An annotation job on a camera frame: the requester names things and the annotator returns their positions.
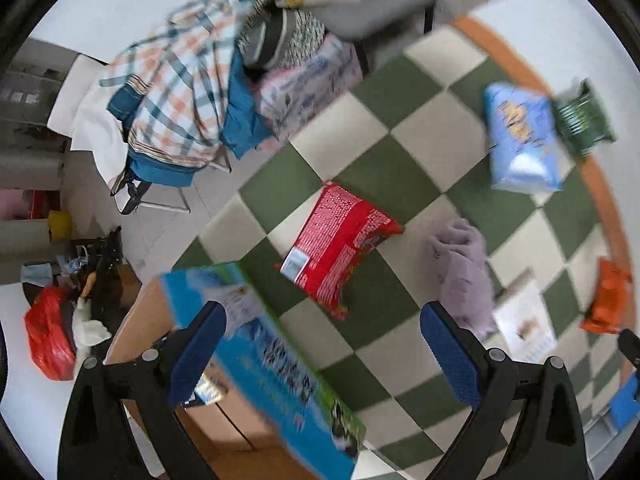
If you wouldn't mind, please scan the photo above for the red plastic bag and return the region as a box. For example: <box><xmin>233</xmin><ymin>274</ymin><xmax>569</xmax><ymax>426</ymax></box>
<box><xmin>24</xmin><ymin>285</ymin><xmax>76</xmax><ymax>382</ymax></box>

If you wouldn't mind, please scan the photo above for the orange snack packet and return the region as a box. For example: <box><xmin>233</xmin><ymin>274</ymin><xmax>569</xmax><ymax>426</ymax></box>
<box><xmin>580</xmin><ymin>257</ymin><xmax>632</xmax><ymax>335</ymax></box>

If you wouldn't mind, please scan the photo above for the pink floral cushion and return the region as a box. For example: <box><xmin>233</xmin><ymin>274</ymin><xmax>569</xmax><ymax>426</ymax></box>
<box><xmin>254</xmin><ymin>34</ymin><xmax>362</xmax><ymax>142</ymax></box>

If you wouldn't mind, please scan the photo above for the green white checkered mat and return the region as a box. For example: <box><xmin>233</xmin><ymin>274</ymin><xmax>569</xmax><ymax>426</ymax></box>
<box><xmin>179</xmin><ymin>18</ymin><xmax>626</xmax><ymax>479</ymax></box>

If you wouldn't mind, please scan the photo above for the cardboard box blue print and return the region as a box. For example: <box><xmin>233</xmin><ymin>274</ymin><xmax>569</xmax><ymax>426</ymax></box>
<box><xmin>103</xmin><ymin>260</ymin><xmax>368</xmax><ymax>480</ymax></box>

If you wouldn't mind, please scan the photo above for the purple fluffy towel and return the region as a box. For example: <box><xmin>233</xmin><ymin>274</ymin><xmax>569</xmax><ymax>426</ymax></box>
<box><xmin>430</xmin><ymin>218</ymin><xmax>497</xmax><ymax>340</ymax></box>

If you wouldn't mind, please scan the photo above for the white box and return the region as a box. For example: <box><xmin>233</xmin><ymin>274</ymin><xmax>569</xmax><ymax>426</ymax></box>
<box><xmin>494</xmin><ymin>274</ymin><xmax>556</xmax><ymax>364</ymax></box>

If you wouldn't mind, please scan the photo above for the white folding cot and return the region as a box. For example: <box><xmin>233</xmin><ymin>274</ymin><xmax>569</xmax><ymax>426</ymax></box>
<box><xmin>47</xmin><ymin>54</ymin><xmax>231</xmax><ymax>214</ymax></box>

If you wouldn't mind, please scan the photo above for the black tripod pile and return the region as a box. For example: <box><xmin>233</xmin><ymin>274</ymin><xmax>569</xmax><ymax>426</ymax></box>
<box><xmin>70</xmin><ymin>226</ymin><xmax>126</xmax><ymax>325</ymax></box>

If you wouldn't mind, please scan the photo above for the white goose plush toy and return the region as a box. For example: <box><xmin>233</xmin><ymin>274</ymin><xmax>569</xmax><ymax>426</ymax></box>
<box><xmin>72</xmin><ymin>297</ymin><xmax>112</xmax><ymax>367</ymax></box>

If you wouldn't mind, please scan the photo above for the light blue tissue pack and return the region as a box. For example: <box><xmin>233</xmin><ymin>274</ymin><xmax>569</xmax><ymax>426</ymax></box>
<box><xmin>483</xmin><ymin>81</ymin><xmax>562</xmax><ymax>195</ymax></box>

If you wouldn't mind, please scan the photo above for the plaid blanket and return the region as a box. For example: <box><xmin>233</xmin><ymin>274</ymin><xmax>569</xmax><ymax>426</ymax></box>
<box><xmin>99</xmin><ymin>0</ymin><xmax>273</xmax><ymax>188</ymax></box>

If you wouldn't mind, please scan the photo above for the green snack packet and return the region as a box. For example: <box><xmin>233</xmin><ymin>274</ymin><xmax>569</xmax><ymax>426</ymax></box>
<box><xmin>552</xmin><ymin>79</ymin><xmax>617</xmax><ymax>159</ymax></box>

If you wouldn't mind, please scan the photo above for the black white patterned hat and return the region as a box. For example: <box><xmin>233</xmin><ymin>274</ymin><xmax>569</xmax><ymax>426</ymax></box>
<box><xmin>238</xmin><ymin>8</ymin><xmax>326</xmax><ymax>72</ymax></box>

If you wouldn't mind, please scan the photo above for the red snack packet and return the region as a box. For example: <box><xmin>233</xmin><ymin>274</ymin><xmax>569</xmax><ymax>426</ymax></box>
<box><xmin>280</xmin><ymin>182</ymin><xmax>404</xmax><ymax>321</ymax></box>

